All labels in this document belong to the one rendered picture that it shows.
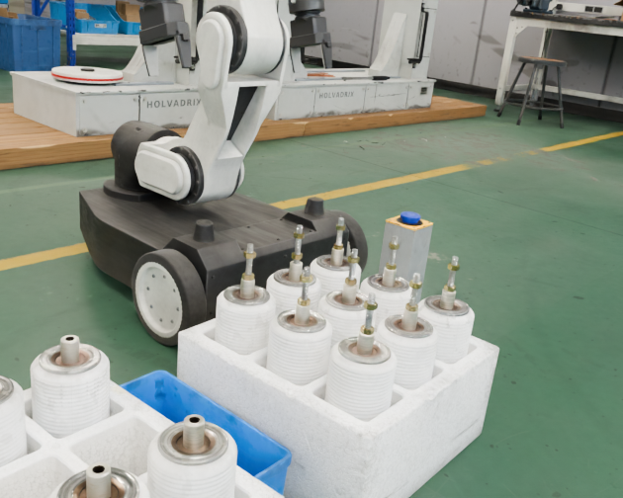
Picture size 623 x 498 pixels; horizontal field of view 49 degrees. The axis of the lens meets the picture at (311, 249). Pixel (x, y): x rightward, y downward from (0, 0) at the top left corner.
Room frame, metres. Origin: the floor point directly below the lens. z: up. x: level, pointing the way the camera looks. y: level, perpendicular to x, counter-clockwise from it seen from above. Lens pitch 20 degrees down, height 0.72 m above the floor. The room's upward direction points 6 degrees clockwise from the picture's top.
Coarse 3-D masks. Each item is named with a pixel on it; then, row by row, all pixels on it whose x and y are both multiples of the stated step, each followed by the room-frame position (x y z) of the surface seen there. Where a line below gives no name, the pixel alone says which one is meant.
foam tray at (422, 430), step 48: (192, 336) 0.99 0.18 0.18; (192, 384) 0.97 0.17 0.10; (240, 384) 0.91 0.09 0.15; (288, 384) 0.87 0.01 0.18; (432, 384) 0.91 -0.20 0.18; (480, 384) 1.02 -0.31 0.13; (288, 432) 0.84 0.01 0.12; (336, 432) 0.79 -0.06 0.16; (384, 432) 0.78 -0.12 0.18; (432, 432) 0.90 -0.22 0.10; (480, 432) 1.06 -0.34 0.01; (288, 480) 0.84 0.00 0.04; (336, 480) 0.79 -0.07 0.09; (384, 480) 0.80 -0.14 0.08
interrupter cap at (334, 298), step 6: (330, 294) 1.04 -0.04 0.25; (336, 294) 1.05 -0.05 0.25; (360, 294) 1.06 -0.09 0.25; (330, 300) 1.02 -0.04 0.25; (336, 300) 1.02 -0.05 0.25; (360, 300) 1.03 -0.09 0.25; (336, 306) 1.00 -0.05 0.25; (342, 306) 1.00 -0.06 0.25; (348, 306) 1.00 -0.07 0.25; (354, 306) 1.01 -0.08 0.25; (360, 306) 1.01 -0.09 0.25
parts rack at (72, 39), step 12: (36, 0) 5.94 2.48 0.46; (48, 0) 5.84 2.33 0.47; (72, 0) 5.57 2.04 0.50; (36, 12) 5.94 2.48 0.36; (72, 12) 5.57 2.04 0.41; (72, 24) 5.57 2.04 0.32; (60, 36) 6.10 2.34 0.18; (72, 36) 5.57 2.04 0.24; (84, 36) 5.65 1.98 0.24; (96, 36) 5.73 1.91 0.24; (108, 36) 5.81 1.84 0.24; (120, 36) 5.90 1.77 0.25; (132, 36) 5.99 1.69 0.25; (72, 48) 5.57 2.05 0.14; (72, 60) 5.57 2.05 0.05
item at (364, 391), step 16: (336, 352) 0.86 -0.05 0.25; (336, 368) 0.84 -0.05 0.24; (352, 368) 0.82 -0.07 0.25; (368, 368) 0.82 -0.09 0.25; (384, 368) 0.83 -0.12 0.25; (336, 384) 0.84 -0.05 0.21; (352, 384) 0.82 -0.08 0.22; (368, 384) 0.82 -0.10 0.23; (384, 384) 0.83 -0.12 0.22; (336, 400) 0.83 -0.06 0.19; (352, 400) 0.82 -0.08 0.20; (368, 400) 0.82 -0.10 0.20; (384, 400) 0.83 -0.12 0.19; (368, 416) 0.82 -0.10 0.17
